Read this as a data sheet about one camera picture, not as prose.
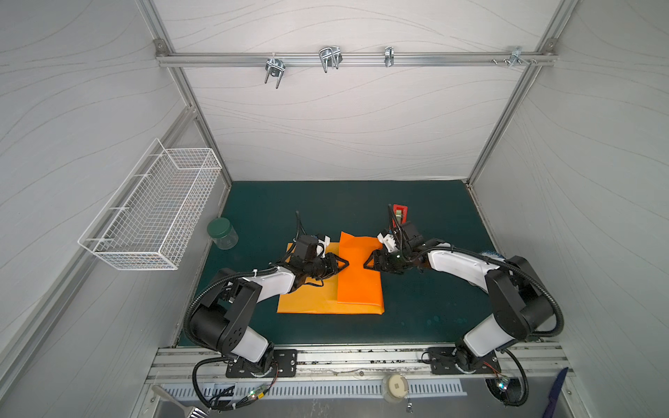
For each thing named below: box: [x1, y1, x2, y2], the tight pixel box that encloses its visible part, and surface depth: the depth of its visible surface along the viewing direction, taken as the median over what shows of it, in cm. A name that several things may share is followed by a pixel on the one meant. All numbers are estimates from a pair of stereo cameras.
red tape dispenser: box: [391, 203, 409, 228], surface depth 103 cm
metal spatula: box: [151, 384, 210, 418], surface depth 68 cm
